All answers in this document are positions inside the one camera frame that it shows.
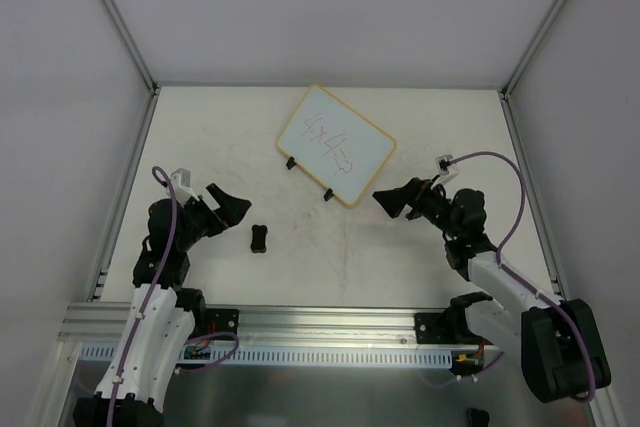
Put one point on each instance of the aluminium frame post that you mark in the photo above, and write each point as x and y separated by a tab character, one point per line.
548	20
121	28

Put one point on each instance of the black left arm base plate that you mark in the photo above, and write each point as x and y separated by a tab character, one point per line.
222	321

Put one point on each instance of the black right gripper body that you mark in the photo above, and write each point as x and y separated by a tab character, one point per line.
415	199

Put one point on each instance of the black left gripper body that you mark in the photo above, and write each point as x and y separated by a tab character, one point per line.
211	212

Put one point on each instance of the white slotted cable duct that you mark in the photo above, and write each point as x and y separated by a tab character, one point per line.
296	356

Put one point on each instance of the aluminium mounting rail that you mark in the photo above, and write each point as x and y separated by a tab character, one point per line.
334	327

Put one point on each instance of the black whiteboard eraser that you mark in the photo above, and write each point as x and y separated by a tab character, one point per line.
258	243

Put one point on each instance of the yellow framed whiteboard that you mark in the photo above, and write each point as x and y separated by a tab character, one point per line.
335	144

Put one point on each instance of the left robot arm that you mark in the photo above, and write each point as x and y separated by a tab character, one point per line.
164	314

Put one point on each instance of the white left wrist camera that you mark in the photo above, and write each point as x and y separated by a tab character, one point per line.
180	181

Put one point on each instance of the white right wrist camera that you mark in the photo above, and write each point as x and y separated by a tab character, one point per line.
447	169

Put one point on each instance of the black and silver easel stand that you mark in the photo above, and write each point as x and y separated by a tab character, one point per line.
291	164

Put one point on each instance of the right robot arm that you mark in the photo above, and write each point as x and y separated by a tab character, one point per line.
555	341

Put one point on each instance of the right aluminium frame post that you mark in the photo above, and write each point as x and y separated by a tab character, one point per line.
548	20

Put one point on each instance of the left aluminium frame post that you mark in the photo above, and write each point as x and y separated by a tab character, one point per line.
121	28

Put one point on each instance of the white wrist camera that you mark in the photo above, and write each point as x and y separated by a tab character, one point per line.
447	169
180	181

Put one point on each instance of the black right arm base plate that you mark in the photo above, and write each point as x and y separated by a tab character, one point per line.
437	328

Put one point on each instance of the small black object bottom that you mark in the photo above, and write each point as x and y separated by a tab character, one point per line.
478	418

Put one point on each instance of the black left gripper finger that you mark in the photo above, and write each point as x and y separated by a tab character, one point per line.
223	201
232	211

